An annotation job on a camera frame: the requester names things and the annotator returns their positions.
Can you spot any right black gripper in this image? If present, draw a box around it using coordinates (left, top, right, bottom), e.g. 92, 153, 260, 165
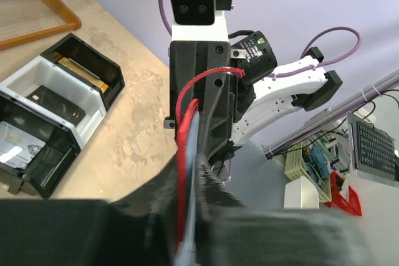
163, 40, 237, 160

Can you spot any black and white organiser tray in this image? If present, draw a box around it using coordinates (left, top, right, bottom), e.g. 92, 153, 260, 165
1, 33, 125, 199

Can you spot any wooden three-tier shelf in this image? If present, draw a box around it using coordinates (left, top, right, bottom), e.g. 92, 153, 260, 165
1, 0, 82, 50

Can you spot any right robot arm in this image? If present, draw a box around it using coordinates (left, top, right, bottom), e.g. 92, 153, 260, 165
165, 26, 342, 164

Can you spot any aluminium frame rail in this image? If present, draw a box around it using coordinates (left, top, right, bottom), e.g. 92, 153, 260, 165
264, 69, 398, 159

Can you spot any yellow card stack in tray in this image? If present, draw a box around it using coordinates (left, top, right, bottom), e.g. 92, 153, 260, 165
58, 57, 109, 93

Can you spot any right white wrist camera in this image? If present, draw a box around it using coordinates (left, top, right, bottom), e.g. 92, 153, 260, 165
170, 0, 234, 42

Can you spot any white storage bin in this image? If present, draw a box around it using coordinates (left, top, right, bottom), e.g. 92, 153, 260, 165
284, 176, 320, 209

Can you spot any black keyboard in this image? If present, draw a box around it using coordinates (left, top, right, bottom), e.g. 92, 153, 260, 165
346, 112, 398, 188

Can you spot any red leather card holder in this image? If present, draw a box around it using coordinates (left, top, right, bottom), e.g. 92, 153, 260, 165
175, 67, 245, 255

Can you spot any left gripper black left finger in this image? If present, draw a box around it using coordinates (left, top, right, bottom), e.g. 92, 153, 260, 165
1, 156, 176, 265

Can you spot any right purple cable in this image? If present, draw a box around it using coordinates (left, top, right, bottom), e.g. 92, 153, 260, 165
158, 0, 362, 78

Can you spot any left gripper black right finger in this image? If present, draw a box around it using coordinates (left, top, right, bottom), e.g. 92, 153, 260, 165
195, 154, 374, 265

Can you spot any green perforated basket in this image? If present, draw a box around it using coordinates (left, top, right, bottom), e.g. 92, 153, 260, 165
284, 142, 332, 203

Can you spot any red small bin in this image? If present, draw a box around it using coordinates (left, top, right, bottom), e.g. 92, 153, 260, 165
324, 171, 363, 216

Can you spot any grey card in tray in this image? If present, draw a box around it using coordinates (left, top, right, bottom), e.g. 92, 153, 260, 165
1, 121, 46, 169

